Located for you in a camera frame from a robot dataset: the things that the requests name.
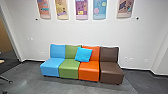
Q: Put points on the brown sofa seat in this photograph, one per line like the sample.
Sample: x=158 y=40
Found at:
x=111 y=71

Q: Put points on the blue square cushion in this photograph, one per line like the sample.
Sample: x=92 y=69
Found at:
x=83 y=54

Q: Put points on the brown wooden door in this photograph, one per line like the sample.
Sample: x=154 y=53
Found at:
x=5 y=36

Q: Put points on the yellow and pink wall poster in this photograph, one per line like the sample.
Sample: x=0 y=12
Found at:
x=62 y=9

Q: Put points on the purple wall poster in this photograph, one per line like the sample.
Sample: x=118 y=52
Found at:
x=81 y=9

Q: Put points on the pink and navy wall poster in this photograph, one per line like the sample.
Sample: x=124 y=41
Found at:
x=125 y=8

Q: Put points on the light blue wall poster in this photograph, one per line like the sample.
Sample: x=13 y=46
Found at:
x=100 y=9

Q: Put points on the orange sofa seat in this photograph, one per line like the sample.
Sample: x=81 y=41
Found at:
x=89 y=70

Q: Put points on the green sofa seat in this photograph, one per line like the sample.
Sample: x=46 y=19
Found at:
x=69 y=68

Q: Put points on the light wooden office table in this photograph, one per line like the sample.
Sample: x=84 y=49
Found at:
x=1 y=61

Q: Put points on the blue sofa seat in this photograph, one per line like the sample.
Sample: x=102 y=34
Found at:
x=51 y=66

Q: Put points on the white wall light switch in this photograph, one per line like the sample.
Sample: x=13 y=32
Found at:
x=30 y=38

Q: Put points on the orange and blue wall poster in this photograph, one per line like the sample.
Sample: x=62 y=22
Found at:
x=43 y=8

